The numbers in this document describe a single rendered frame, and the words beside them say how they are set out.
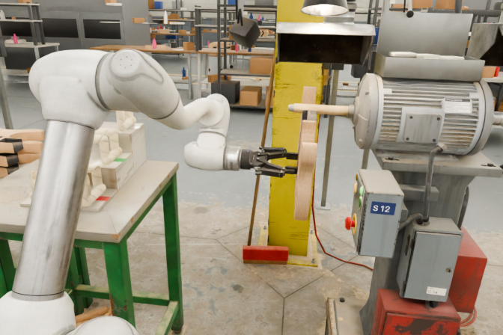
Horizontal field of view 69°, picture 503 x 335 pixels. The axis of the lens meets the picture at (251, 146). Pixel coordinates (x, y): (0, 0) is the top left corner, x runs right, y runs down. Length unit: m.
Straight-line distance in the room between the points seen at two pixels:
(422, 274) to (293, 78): 1.25
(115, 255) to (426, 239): 0.96
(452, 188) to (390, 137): 0.27
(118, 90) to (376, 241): 0.76
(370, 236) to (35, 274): 0.81
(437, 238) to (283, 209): 1.30
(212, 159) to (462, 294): 1.01
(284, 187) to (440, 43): 1.34
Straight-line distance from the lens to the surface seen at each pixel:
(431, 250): 1.33
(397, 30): 1.36
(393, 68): 1.22
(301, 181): 1.20
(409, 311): 1.46
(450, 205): 1.39
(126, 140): 1.53
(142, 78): 0.81
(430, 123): 1.22
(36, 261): 0.91
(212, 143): 1.33
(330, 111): 1.28
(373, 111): 1.18
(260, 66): 6.10
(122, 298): 1.34
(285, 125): 2.21
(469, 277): 1.56
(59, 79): 0.91
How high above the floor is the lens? 1.55
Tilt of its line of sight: 20 degrees down
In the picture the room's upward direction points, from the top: 1 degrees clockwise
